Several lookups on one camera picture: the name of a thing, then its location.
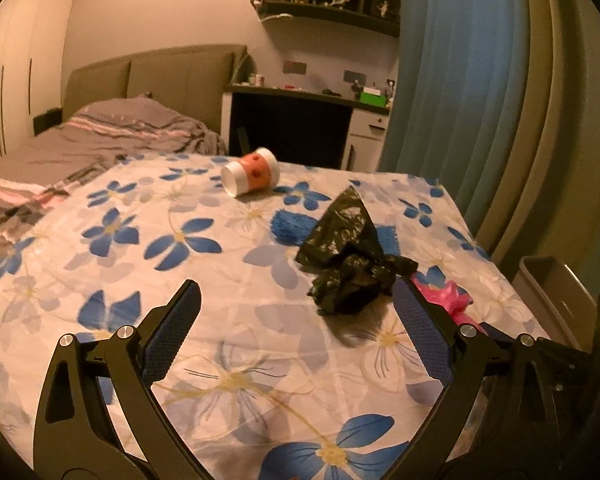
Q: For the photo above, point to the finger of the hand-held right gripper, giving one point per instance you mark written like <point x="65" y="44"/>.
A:
<point x="562" y="349"/>

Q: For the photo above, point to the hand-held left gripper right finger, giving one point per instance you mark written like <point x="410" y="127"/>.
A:
<point x="422" y="330"/>

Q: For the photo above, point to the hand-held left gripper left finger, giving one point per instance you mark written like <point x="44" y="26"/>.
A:
<point x="172" y="330"/>

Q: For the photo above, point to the small pink plastic bag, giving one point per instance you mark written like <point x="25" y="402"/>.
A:
<point x="442" y="302"/>

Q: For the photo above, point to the grey trash bin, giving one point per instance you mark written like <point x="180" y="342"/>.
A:
<point x="550" y="295"/>

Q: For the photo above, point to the black plastic bag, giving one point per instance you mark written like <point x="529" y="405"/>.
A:
<point x="347" y="255"/>

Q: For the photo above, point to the white and orange cup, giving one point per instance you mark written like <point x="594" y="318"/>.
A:
<point x="252" y="172"/>

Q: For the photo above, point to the blue floral bedsheet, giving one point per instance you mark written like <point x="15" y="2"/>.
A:
<point x="260" y="280"/>

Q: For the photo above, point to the blue fuzzy cloth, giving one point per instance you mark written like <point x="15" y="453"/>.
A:
<point x="290" y="225"/>

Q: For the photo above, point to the white drawer unit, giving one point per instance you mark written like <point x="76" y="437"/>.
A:
<point x="367" y="135"/>

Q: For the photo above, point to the grey striped duvet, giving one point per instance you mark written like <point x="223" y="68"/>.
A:
<point x="55" y="160"/>

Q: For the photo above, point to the grey striped pillow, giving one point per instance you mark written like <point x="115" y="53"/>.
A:
<point x="125" y="110"/>

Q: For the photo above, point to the dark desk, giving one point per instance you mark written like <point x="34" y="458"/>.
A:
<point x="290" y="125"/>

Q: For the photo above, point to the green box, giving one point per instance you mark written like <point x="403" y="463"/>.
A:
<point x="374" y="98"/>

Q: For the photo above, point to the beige curtain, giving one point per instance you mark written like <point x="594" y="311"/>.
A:
<point x="580" y="110"/>

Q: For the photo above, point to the black nightstand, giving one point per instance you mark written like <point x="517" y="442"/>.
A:
<point x="47" y="122"/>

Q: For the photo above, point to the blue curtain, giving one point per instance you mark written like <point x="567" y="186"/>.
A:
<point x="455" y="85"/>

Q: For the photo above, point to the padded bed headboard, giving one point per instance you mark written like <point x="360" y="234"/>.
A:
<point x="180" y="75"/>

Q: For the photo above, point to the white jar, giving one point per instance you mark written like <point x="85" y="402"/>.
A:
<point x="257" y="80"/>

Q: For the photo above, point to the white wardrobe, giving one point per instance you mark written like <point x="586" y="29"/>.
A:
<point x="15" y="60"/>

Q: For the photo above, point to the small pale figurine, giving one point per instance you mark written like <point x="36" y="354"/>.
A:
<point x="382" y="7"/>

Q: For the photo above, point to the grey wall socket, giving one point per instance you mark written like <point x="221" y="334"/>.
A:
<point x="295" y="67"/>
<point x="355" y="76"/>

